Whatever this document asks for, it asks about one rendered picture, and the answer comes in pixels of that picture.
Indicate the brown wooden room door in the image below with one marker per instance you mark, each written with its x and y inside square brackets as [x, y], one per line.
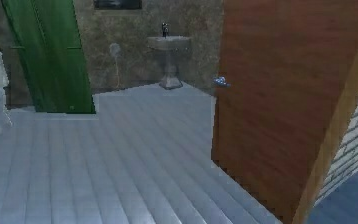
[280, 100]

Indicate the black sink faucet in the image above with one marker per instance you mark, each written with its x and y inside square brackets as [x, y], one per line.
[165, 30]

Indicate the dark framed wall mirror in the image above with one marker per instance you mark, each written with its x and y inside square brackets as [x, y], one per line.
[117, 4]

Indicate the grey pedestal sink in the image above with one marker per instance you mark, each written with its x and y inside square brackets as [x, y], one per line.
[169, 50]

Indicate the green shower curtain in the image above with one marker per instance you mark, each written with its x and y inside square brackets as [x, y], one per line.
[53, 56]

